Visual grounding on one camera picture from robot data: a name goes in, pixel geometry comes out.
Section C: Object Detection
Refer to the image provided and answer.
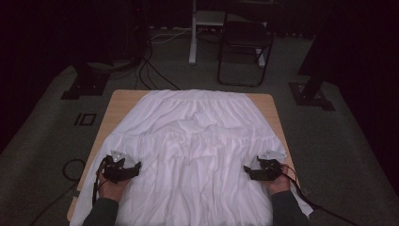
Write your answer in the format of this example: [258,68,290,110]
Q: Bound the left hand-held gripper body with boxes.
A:
[102,150,136,185]

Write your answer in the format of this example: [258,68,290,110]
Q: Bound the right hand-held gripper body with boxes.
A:
[254,150,287,182]

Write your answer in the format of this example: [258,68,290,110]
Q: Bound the white skirt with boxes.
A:
[69,89,315,226]

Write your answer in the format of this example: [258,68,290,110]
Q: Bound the person's right hand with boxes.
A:
[265,165,292,196]

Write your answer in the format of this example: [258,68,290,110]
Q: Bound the person's left hand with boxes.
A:
[95,170,132,203]

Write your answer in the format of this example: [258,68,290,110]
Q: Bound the black stand base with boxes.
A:
[288,0,336,112]
[60,60,111,101]

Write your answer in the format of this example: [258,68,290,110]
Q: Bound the black folding chair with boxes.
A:
[216,0,276,89]

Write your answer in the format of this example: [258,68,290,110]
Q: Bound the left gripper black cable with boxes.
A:
[91,156,108,207]

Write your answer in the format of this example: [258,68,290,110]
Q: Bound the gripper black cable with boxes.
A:
[281,164,359,226]
[91,156,108,207]

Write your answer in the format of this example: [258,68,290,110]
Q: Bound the black looped floor cable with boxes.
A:
[29,158,87,226]

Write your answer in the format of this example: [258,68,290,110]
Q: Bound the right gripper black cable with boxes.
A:
[281,164,359,226]

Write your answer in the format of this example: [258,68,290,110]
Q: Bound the black floor cables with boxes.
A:
[134,40,183,92]

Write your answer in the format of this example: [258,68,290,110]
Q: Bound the white floor cable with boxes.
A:
[150,27,193,44]

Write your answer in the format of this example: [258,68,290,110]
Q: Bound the white desk frame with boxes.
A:
[188,0,266,68]

